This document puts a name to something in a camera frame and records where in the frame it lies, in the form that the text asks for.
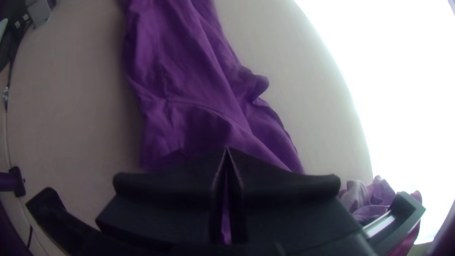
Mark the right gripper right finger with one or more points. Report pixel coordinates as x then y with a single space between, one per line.
291 213

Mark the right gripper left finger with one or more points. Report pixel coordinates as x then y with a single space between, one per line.
167 209

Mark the dark t-shirt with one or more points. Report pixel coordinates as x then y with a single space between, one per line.
185 89

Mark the heap of clothes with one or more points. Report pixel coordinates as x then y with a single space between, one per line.
369 199

